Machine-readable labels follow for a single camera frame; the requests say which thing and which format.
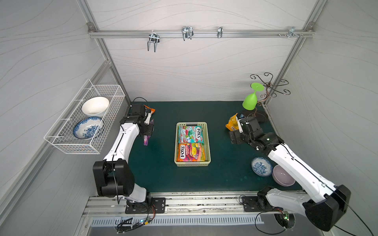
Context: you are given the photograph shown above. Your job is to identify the yellow candy bag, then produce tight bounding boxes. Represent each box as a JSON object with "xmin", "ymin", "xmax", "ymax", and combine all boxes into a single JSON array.
[{"xmin": 225, "ymin": 113, "xmax": 239, "ymax": 131}]

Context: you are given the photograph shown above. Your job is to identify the pink purple candy bag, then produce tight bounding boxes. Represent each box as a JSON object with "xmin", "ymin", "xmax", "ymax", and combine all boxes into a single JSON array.
[{"xmin": 143, "ymin": 120, "xmax": 154, "ymax": 146}]

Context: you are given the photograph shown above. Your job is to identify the teal Fox's mint bag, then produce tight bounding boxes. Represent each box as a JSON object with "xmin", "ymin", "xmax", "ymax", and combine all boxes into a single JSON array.
[{"xmin": 178, "ymin": 125, "xmax": 204, "ymax": 144}]

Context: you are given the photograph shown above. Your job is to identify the pale green plastic basket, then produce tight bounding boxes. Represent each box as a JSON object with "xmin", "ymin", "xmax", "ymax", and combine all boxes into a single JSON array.
[{"xmin": 174, "ymin": 122, "xmax": 211, "ymax": 167}]

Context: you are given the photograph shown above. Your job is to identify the orange pink Fox's fruits bag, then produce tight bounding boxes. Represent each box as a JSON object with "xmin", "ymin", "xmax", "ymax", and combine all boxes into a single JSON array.
[{"xmin": 176, "ymin": 143, "xmax": 206, "ymax": 162}]

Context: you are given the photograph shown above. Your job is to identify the orange candy bag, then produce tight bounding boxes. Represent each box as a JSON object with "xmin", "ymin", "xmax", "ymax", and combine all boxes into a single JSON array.
[{"xmin": 144, "ymin": 105, "xmax": 156, "ymax": 116}]

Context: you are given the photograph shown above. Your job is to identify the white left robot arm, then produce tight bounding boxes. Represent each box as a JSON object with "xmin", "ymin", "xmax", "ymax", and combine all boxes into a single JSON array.
[{"xmin": 93, "ymin": 104, "xmax": 154, "ymax": 203}]

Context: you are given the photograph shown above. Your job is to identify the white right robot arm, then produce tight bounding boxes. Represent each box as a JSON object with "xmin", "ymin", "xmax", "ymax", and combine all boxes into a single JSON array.
[{"xmin": 229, "ymin": 117, "xmax": 351, "ymax": 232}]

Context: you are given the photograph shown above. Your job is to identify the green plastic wine glass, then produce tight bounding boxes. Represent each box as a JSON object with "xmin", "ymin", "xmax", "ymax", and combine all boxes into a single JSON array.
[{"xmin": 242, "ymin": 83, "xmax": 264, "ymax": 111}]

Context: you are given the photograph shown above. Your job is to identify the blue white patterned bowl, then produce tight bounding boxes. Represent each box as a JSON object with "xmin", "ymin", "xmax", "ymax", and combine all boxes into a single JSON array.
[{"xmin": 251, "ymin": 157, "xmax": 273, "ymax": 177}]

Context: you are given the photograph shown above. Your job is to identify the lilac bowl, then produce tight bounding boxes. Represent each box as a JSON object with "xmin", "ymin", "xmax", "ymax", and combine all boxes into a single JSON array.
[{"xmin": 272, "ymin": 165, "xmax": 296, "ymax": 187}]

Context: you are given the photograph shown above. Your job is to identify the blue white patterned plate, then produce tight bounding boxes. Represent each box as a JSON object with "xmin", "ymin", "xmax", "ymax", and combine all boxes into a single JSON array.
[{"xmin": 73, "ymin": 117, "xmax": 103, "ymax": 140}]

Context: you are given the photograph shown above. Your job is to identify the metal hook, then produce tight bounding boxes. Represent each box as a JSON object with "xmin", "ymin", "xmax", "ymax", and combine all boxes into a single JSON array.
[
  {"xmin": 217, "ymin": 27, "xmax": 223, "ymax": 38},
  {"xmin": 277, "ymin": 27, "xmax": 304, "ymax": 39},
  {"xmin": 147, "ymin": 33, "xmax": 160, "ymax": 52},
  {"xmin": 181, "ymin": 26, "xmax": 194, "ymax": 41}
]

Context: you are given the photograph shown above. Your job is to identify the round floor port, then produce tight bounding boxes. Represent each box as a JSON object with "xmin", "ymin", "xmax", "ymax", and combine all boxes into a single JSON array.
[{"xmin": 274, "ymin": 212, "xmax": 295, "ymax": 229}]

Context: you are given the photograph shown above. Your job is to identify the white vent strip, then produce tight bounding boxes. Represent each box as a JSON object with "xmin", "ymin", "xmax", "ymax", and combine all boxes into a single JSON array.
[{"xmin": 91, "ymin": 214, "xmax": 264, "ymax": 227}]

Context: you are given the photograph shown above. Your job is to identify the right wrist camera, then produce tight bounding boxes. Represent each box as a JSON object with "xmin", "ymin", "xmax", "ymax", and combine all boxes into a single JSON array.
[{"xmin": 236, "ymin": 113, "xmax": 245, "ymax": 133}]

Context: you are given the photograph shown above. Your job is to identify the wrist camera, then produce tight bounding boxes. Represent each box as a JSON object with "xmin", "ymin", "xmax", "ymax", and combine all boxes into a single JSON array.
[
  {"xmin": 236, "ymin": 113, "xmax": 245, "ymax": 133},
  {"xmin": 144, "ymin": 114, "xmax": 152, "ymax": 125}
]

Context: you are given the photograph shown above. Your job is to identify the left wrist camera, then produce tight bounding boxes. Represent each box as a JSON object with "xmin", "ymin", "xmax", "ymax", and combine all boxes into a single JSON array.
[{"xmin": 144, "ymin": 114, "xmax": 152, "ymax": 125}]

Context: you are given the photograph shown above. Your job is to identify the bronze wire glass stand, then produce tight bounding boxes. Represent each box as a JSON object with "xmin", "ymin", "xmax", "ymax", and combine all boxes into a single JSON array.
[{"xmin": 240, "ymin": 72, "xmax": 291, "ymax": 123}]

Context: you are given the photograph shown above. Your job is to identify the white wire wall basket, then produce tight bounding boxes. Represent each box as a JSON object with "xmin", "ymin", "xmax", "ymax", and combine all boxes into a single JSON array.
[{"xmin": 44, "ymin": 80, "xmax": 125, "ymax": 154}]

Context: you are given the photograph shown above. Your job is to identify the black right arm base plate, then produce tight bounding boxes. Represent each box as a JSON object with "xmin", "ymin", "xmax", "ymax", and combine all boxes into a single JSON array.
[{"xmin": 239, "ymin": 195, "xmax": 266, "ymax": 212}]

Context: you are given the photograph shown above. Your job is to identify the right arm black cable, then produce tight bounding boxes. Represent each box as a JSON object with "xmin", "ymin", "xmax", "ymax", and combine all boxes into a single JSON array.
[{"xmin": 238, "ymin": 194, "xmax": 287, "ymax": 236}]

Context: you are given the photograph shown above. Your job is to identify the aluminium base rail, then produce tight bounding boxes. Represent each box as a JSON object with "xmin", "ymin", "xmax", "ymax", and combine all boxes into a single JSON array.
[{"xmin": 82, "ymin": 191, "xmax": 325, "ymax": 218}]

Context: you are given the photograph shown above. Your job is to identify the aluminium top rail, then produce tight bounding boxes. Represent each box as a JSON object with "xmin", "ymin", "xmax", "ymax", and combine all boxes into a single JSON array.
[{"xmin": 89, "ymin": 29, "xmax": 316, "ymax": 39}]

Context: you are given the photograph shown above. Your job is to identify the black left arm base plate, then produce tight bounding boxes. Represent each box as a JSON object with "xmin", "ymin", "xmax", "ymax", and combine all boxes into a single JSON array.
[{"xmin": 125, "ymin": 197, "xmax": 166, "ymax": 214}]

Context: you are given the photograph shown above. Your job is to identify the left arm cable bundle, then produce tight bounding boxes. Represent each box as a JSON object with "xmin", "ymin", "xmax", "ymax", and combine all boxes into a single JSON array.
[{"xmin": 114, "ymin": 203, "xmax": 157, "ymax": 234}]

